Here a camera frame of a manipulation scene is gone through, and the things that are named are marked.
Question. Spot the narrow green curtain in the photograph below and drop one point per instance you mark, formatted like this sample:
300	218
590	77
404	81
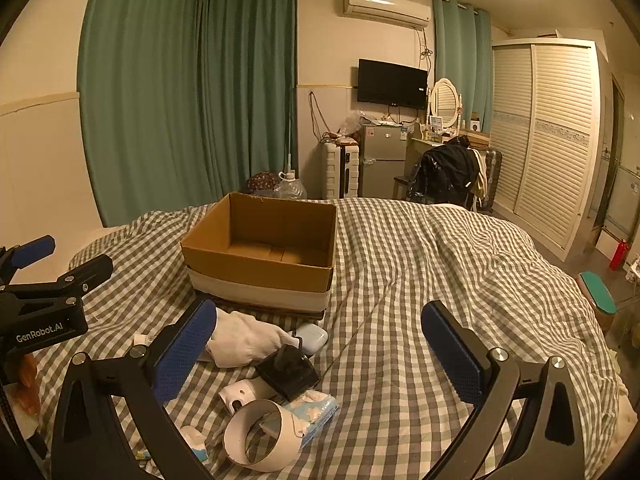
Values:
462	55

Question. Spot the teal cushioned stool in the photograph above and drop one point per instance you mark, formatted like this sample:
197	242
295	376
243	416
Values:
597	297

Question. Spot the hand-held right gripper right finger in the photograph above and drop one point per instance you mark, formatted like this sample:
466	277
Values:
452	352

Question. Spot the silver mini fridge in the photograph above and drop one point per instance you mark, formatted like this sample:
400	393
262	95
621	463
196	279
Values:
382	160

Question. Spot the white louvered wardrobe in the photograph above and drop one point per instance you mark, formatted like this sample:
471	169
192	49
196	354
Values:
545	140

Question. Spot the white air conditioner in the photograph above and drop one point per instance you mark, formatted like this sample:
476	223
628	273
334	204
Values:
386	7

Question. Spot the black wall television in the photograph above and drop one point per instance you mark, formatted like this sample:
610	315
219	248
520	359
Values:
392	83

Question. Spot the red fire extinguisher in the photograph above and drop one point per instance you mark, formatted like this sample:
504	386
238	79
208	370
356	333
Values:
618	254

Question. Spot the silver suitcase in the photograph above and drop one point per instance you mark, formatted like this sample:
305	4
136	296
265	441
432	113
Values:
492	180

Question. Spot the person's left hand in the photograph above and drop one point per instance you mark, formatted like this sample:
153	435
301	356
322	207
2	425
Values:
26	377

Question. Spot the brown cardboard box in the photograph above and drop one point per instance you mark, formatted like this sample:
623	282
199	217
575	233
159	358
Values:
260	240

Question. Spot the white oval vanity mirror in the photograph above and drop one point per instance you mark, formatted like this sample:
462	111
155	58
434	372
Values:
445	102

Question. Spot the black jacket on chair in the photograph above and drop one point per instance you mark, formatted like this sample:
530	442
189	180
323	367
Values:
445	172

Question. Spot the black charger adapter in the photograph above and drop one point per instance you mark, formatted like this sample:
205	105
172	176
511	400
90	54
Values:
289	367

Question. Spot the beige dressing table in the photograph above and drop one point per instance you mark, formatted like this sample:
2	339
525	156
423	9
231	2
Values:
425	142

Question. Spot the grey checkered blanket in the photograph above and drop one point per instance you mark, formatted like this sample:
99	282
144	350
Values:
400	270

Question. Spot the clear water jug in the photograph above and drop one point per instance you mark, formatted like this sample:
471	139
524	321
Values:
289	187

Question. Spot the blue tissue packet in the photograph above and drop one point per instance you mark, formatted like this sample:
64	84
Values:
316	412

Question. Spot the large green curtain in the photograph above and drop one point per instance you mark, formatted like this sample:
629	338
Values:
185	95

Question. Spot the pale blue earbuds case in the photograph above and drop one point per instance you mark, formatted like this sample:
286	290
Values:
312	336

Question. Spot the wooden chair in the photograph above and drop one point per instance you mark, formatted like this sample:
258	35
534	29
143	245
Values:
401	186

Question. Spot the white hair dryer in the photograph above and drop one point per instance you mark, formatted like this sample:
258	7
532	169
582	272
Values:
260	427

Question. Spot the dark patterned bag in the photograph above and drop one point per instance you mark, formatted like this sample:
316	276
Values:
262	181

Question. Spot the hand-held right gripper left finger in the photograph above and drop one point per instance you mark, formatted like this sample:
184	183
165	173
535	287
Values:
184	352

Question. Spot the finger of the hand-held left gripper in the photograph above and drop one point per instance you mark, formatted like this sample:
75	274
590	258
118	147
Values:
32	252
85	271

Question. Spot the white knit glove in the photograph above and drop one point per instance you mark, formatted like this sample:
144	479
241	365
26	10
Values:
242	342

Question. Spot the white hard suitcase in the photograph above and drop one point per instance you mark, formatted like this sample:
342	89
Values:
340	170

